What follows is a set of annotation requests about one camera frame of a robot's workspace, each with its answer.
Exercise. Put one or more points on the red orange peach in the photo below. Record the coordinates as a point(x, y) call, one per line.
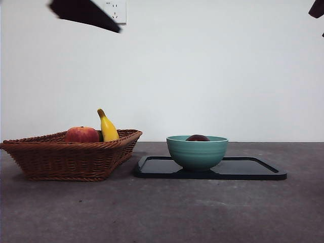
point(82, 134)

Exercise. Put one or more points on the brown wicker basket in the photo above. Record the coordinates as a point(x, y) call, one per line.
point(65, 162)

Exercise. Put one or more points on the black rectangular tray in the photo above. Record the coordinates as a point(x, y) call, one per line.
point(253, 168)

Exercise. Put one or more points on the yellow banana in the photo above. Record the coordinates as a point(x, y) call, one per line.
point(108, 130)

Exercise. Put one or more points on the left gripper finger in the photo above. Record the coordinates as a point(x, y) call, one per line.
point(83, 12)

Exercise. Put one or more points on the dark purple plum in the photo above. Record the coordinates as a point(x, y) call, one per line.
point(198, 138)

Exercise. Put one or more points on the teal ribbed bowl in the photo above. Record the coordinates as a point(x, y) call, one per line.
point(197, 154)

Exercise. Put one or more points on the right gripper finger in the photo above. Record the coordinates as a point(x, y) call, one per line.
point(317, 8)

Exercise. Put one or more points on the white wall socket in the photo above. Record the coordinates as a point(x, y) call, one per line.
point(119, 10)

